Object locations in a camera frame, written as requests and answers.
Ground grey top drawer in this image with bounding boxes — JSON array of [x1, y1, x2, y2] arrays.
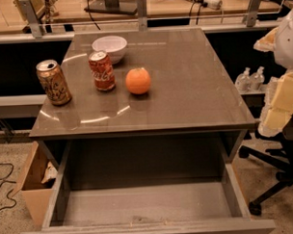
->
[[22, 134, 275, 234]]

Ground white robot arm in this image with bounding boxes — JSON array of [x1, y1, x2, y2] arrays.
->
[[274, 8, 293, 69]]

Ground grey drawer cabinet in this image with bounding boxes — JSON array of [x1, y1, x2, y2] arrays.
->
[[30, 29, 253, 158]]

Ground orange fruit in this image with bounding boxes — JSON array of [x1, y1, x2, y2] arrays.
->
[[125, 68, 151, 94]]

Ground red cola can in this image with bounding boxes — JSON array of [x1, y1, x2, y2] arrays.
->
[[89, 50, 116, 91]]

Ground white ceramic bowl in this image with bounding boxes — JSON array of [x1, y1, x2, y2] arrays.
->
[[92, 36, 127, 65]]

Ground gold LaCroix can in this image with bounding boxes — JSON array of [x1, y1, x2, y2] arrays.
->
[[36, 60, 71, 106]]

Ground crumpled paper in box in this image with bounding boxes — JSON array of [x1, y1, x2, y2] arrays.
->
[[40, 162, 58, 184]]

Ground black monitor stand base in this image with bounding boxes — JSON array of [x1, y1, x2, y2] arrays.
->
[[84, 0, 137, 15]]

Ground right clear sanitizer bottle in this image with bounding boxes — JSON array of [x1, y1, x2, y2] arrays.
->
[[249, 66, 265, 91]]

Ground cardboard box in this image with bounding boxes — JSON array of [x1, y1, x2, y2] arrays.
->
[[13, 143, 54, 226]]

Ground black office chair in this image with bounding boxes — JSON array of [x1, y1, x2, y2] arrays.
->
[[238, 116, 293, 216]]

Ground black floor cable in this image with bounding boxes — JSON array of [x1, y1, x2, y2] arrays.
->
[[0, 158, 19, 224]]

